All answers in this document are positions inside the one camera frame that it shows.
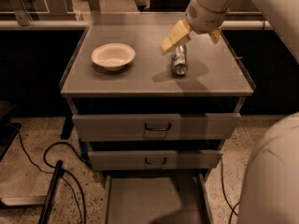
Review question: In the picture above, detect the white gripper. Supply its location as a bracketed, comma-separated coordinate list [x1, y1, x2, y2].
[161, 0, 224, 53]

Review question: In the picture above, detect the silver redbull can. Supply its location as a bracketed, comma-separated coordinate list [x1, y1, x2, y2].
[172, 45, 188, 76]

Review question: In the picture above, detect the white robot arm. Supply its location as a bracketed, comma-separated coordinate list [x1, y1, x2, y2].
[161, 0, 299, 224]

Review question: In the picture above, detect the top grey drawer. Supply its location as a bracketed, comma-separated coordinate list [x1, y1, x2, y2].
[73, 113, 241, 142]

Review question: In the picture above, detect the grey drawer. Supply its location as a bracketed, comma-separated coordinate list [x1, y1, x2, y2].
[73, 113, 241, 142]
[88, 150, 221, 171]
[102, 174, 214, 224]

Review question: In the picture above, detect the grey drawer cabinet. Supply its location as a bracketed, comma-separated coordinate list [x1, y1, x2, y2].
[59, 12, 256, 224]

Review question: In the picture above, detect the middle grey drawer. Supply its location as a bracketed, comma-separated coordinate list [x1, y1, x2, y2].
[88, 150, 221, 171]

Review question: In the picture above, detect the bottom grey drawer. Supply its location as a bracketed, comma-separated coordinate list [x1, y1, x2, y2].
[102, 174, 214, 224]

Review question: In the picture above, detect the white paper bowl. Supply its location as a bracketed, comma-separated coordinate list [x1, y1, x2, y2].
[92, 43, 135, 71]

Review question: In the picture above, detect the dark tray left edge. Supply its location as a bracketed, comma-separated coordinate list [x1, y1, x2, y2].
[0, 123, 21, 162]

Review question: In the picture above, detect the black bar on floor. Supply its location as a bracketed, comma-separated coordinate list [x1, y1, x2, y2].
[38, 161, 63, 224]

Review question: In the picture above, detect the white horizontal rail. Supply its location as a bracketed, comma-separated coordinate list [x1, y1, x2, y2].
[0, 21, 273, 31]

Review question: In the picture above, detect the black cable right floor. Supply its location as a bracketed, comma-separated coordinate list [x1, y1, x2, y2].
[220, 158, 241, 224]

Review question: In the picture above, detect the black cable floor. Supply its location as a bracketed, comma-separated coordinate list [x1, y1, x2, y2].
[220, 158, 241, 224]
[6, 122, 92, 224]

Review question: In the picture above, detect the black cable left floor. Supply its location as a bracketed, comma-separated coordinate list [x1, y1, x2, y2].
[6, 122, 92, 224]

